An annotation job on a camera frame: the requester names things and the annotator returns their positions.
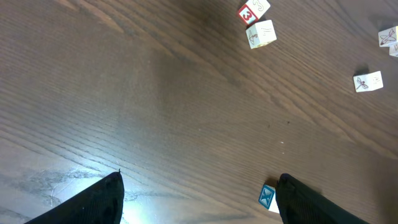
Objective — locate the wooden block blue side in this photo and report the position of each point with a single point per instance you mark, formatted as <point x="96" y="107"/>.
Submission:
<point x="267" y="198"/>

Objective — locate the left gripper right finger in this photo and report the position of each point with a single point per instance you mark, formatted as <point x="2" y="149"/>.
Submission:
<point x="298" y="203"/>

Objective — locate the wooden block yellow K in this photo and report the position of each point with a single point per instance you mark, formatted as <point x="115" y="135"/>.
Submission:
<point x="261" y="34"/>

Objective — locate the wooden block yellow print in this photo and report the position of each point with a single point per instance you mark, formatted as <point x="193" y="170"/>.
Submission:
<point x="387" y="37"/>

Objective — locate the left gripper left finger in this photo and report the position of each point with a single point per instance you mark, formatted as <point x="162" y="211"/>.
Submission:
<point x="100" y="203"/>

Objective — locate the plain wooden block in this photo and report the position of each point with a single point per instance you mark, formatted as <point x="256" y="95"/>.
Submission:
<point x="368" y="82"/>

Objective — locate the wooden block red print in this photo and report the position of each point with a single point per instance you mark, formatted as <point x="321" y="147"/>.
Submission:
<point x="253" y="10"/>

